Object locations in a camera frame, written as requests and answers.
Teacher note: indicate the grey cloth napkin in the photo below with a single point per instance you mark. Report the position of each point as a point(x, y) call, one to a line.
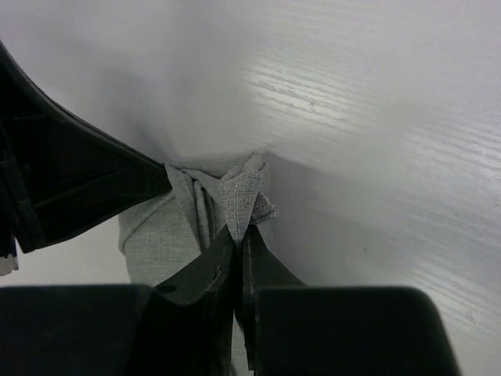
point(160, 236)

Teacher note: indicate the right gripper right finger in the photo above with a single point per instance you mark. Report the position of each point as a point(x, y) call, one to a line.
point(293, 329)

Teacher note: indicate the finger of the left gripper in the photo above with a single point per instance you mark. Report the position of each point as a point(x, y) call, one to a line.
point(61, 176)

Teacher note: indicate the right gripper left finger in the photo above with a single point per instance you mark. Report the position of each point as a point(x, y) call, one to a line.
point(182, 326)

